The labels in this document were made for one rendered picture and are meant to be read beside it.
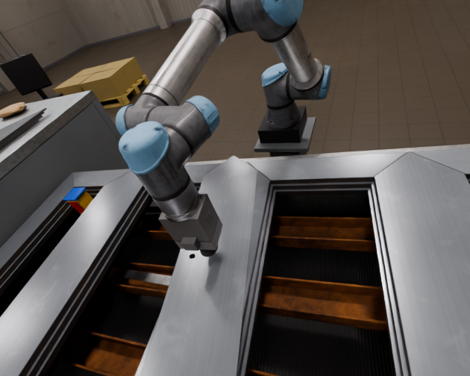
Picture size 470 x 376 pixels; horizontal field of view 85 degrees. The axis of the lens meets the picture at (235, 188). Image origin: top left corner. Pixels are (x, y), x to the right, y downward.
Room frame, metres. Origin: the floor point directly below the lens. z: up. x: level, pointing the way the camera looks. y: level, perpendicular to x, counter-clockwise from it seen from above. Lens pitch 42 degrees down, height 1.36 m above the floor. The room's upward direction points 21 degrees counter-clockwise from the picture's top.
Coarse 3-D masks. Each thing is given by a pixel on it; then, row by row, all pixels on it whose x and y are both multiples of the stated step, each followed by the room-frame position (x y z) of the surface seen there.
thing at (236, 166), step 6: (228, 162) 0.69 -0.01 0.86; (234, 162) 0.68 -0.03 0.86; (240, 162) 0.66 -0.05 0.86; (216, 168) 0.68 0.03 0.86; (222, 168) 0.67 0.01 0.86; (228, 168) 0.66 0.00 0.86; (234, 168) 0.65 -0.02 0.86; (240, 168) 0.64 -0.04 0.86; (246, 168) 0.62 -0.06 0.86; (252, 168) 0.61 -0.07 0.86; (210, 174) 0.66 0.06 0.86; (216, 174) 0.65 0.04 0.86; (222, 174) 0.64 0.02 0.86
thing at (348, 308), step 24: (120, 264) 0.57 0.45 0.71; (144, 264) 0.53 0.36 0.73; (120, 288) 0.49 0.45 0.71; (144, 288) 0.44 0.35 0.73; (264, 288) 0.33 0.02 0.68; (288, 288) 0.31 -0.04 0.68; (312, 288) 0.28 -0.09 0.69; (336, 288) 0.26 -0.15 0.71; (360, 288) 0.23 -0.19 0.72; (264, 312) 0.27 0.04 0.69; (288, 312) 0.24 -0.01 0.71; (312, 312) 0.22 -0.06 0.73; (336, 312) 0.21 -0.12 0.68; (360, 312) 0.20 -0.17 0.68; (384, 312) 0.18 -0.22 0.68
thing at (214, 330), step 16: (160, 320) 0.26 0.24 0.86; (176, 320) 0.25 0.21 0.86; (192, 320) 0.24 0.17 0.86; (208, 320) 0.22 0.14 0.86; (224, 320) 0.21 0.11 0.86; (240, 320) 0.20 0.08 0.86; (160, 336) 0.23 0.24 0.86; (176, 336) 0.22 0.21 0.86; (192, 336) 0.21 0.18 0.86; (208, 336) 0.20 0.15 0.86; (224, 336) 0.19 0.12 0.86; (240, 336) 0.18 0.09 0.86; (208, 352) 0.17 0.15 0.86; (224, 352) 0.16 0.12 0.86
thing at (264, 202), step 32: (96, 192) 0.85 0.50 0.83; (256, 192) 0.51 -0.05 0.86; (288, 192) 0.50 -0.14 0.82; (320, 192) 0.46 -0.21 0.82; (352, 192) 0.42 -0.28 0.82; (128, 224) 0.61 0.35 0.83; (256, 224) 0.41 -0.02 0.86; (32, 256) 0.65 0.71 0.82; (256, 256) 0.33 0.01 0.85; (384, 256) 0.23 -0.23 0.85; (0, 288) 0.55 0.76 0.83; (96, 288) 0.43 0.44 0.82; (256, 288) 0.27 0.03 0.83; (384, 288) 0.18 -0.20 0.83; (64, 320) 0.36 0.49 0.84
